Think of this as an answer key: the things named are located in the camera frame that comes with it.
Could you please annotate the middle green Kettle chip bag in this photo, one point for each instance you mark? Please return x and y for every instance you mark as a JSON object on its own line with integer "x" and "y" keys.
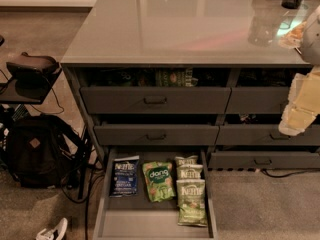
{"x": 191, "y": 171}

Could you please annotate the black device on side table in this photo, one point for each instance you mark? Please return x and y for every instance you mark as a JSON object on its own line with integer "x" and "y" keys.
{"x": 32, "y": 69}

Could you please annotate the black backpack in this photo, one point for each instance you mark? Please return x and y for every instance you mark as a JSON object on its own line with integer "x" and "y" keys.
{"x": 43, "y": 151}

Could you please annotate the white shoe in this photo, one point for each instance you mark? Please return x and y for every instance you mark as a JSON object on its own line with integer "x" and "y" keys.
{"x": 57, "y": 233}

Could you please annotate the blue Kettle chip bag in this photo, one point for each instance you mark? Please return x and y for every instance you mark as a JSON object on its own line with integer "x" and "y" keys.
{"x": 124, "y": 180}

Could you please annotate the middle right drawer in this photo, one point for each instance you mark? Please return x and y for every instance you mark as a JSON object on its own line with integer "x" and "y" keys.
{"x": 263, "y": 130}

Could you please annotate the rear green Kettle chip bag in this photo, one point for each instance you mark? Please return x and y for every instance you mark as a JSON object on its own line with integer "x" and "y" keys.
{"x": 191, "y": 160}

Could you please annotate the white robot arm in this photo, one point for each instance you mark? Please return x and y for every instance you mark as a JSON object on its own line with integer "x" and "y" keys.
{"x": 309, "y": 49}

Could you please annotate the top right drawer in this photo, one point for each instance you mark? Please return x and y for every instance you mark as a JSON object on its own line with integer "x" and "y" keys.
{"x": 262, "y": 90}

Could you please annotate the open bottom left drawer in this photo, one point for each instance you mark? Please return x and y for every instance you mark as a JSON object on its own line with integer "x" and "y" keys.
{"x": 136, "y": 218}

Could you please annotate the bottom right drawer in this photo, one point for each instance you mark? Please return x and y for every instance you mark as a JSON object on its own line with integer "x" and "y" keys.
{"x": 264, "y": 160}

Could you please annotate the grey cabinet frame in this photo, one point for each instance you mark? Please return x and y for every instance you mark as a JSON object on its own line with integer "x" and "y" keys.
{"x": 228, "y": 75}

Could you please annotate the green Dang chip bag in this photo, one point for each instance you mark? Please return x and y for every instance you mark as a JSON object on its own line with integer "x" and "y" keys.
{"x": 159, "y": 181}

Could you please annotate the black white fiducial marker board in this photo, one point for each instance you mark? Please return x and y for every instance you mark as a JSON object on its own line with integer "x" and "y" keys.
{"x": 293, "y": 38}

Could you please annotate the green Kettle jalapeno chip bag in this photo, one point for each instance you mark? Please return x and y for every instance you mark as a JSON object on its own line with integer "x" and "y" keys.
{"x": 191, "y": 202}

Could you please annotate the middle left drawer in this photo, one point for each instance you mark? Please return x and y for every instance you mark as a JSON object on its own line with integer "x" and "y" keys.
{"x": 157, "y": 129}

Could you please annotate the top left drawer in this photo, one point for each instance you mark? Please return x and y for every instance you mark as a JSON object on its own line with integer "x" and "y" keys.
{"x": 134, "y": 91}

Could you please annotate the green chip bag in top drawer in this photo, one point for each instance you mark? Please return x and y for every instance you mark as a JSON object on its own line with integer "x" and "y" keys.
{"x": 175, "y": 78}

